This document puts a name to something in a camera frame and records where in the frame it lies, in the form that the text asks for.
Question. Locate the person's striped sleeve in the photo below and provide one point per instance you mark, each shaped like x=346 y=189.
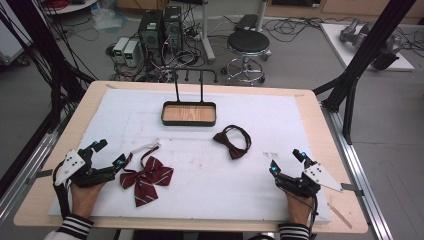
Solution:
x=73 y=228
x=294 y=231

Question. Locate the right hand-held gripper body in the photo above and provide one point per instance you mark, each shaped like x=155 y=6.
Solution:
x=305 y=181

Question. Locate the striped red bow tie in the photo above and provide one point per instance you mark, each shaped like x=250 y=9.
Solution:
x=146 y=178

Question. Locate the black round stool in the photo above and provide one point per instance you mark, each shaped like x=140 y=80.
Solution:
x=248 y=41

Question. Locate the clear plastic bag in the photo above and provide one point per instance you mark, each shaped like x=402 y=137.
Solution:
x=106 y=18

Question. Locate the white floor board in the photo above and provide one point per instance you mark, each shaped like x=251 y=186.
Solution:
x=336 y=46

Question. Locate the aluminium rail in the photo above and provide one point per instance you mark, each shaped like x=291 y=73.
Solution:
x=360 y=173
x=30 y=166

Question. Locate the black rack with wooden tray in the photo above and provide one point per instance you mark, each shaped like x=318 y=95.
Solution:
x=189 y=113

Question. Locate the dark red bow tie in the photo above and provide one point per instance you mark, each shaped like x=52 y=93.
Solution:
x=233 y=146

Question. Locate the black computer tower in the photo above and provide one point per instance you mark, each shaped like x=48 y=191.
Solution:
x=172 y=28
x=150 y=31

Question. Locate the white power supply unit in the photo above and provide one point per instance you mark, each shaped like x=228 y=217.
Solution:
x=120 y=47
x=130 y=53

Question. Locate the white foam mat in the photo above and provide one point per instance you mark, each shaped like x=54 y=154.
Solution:
x=206 y=186

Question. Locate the person's left hand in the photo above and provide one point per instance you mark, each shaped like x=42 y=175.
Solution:
x=85 y=198

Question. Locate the person's left striped sleeve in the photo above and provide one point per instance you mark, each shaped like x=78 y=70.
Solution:
x=73 y=228

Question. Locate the thin wooden stick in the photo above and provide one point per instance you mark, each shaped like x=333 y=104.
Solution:
x=340 y=215

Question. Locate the black metal frame stand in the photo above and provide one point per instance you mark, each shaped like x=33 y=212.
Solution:
x=36 y=50
x=360 y=66

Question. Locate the person's right hand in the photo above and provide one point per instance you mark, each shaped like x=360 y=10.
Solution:
x=299 y=208

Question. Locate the flat black box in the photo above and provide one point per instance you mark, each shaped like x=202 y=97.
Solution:
x=246 y=22

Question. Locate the person's right striped sleeve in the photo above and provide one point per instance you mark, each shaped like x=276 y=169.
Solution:
x=294 y=231

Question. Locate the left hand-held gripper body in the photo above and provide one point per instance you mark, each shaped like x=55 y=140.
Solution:
x=87 y=175

